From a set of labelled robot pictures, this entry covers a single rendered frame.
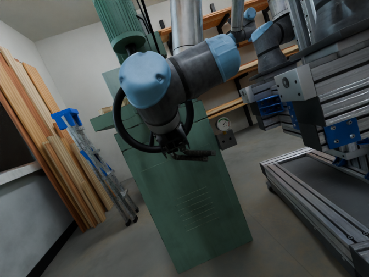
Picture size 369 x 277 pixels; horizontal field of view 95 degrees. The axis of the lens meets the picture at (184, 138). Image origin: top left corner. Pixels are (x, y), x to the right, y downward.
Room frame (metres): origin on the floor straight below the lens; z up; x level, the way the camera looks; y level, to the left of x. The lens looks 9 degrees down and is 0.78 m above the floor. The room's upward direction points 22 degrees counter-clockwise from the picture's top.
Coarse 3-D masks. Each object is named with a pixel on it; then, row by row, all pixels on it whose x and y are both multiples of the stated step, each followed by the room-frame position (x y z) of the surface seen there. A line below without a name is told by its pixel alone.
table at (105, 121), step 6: (126, 108) 0.79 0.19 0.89; (132, 108) 0.70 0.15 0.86; (102, 114) 0.79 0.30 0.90; (108, 114) 0.79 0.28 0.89; (126, 114) 0.79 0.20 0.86; (132, 114) 0.79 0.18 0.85; (138, 114) 0.79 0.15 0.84; (90, 120) 0.78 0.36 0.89; (96, 120) 0.78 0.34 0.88; (102, 120) 0.78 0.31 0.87; (108, 120) 0.79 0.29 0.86; (96, 126) 0.78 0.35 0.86; (102, 126) 0.78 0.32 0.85; (108, 126) 0.79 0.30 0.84
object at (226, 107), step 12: (252, 0) 2.96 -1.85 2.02; (264, 0) 3.07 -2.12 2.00; (216, 12) 2.88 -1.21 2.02; (228, 12) 2.99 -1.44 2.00; (264, 12) 3.48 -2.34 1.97; (204, 24) 3.07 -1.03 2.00; (216, 24) 3.26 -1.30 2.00; (168, 36) 2.99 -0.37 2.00; (288, 48) 3.06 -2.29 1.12; (240, 72) 2.91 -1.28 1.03; (240, 96) 3.39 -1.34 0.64; (216, 108) 2.89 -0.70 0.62; (228, 108) 2.92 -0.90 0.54
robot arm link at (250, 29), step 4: (248, 24) 1.23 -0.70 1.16; (252, 24) 1.22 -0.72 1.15; (244, 28) 1.23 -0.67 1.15; (248, 28) 1.22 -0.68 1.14; (252, 28) 1.22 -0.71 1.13; (256, 28) 1.23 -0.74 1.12; (248, 32) 1.21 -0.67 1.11; (252, 32) 1.22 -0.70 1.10; (248, 36) 1.23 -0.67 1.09; (244, 40) 1.25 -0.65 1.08; (248, 40) 1.26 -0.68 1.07
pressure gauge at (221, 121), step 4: (216, 120) 0.77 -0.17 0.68; (220, 120) 0.75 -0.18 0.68; (224, 120) 0.75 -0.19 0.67; (228, 120) 0.75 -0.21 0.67; (216, 124) 0.75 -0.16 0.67; (220, 124) 0.75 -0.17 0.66; (224, 124) 0.75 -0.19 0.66; (228, 124) 0.75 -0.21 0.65; (220, 128) 0.75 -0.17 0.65; (224, 128) 0.75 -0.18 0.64; (228, 128) 0.75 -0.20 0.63; (224, 132) 0.77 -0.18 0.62
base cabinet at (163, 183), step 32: (192, 128) 0.80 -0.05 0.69; (128, 160) 0.79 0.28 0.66; (160, 160) 0.79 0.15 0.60; (160, 192) 0.79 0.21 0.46; (192, 192) 0.79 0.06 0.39; (224, 192) 0.80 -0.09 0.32; (160, 224) 0.79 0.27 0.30; (192, 224) 0.79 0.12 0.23; (224, 224) 0.80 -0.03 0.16; (192, 256) 0.79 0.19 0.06
